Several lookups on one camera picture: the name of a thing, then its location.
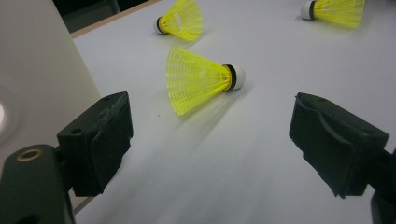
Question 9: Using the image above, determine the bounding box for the yellow plastic shuttlecock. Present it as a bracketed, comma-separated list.
[300, 0, 366, 30]
[165, 46, 247, 118]
[152, 0, 205, 43]

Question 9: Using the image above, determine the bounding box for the wooden table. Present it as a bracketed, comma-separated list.
[70, 0, 163, 39]

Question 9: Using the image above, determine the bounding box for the white plastic storage bin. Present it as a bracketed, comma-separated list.
[0, 0, 103, 175]

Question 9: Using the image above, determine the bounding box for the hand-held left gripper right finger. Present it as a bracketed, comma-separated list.
[288, 91, 389, 200]

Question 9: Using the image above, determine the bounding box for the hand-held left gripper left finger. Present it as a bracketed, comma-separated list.
[56, 91, 134, 198]

